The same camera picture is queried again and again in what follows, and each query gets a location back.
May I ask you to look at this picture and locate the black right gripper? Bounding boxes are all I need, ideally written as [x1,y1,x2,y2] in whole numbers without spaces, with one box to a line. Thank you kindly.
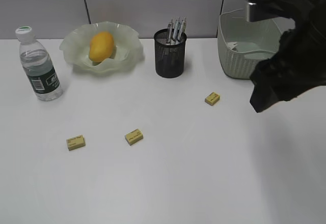
[250,0,325,113]

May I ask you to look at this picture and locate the waste paper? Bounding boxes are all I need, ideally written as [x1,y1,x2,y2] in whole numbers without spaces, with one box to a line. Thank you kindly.
[227,42,238,51]

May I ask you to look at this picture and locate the clear water bottle green label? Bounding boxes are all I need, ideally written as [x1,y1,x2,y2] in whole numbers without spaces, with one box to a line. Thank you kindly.
[15,26,63,101]

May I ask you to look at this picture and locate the pale green woven basket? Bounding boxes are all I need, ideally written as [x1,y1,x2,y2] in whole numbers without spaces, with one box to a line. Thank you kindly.
[218,9,282,79]

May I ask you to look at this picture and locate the yellow eraser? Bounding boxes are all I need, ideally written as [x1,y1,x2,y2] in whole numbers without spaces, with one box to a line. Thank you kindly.
[204,92,220,106]
[125,129,144,146]
[66,135,86,151]

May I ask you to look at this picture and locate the yellow mango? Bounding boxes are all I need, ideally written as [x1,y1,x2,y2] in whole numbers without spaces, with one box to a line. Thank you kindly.
[89,32,115,63]

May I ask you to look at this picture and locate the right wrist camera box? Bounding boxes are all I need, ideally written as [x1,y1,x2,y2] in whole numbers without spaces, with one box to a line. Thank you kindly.
[245,0,302,22]

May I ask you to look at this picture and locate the grey grip ballpoint pen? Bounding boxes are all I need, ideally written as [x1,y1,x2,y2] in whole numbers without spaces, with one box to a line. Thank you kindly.
[166,19,174,45]

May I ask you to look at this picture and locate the pale green wavy glass plate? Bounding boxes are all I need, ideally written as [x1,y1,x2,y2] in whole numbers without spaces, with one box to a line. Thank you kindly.
[60,21,145,74]

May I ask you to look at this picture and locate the beige grip ballpoint pen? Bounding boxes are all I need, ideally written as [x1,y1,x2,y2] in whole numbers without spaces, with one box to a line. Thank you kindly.
[176,17,187,44]

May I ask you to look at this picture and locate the black mesh pen holder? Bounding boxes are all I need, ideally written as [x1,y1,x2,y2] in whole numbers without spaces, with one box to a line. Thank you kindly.
[154,29,187,78]

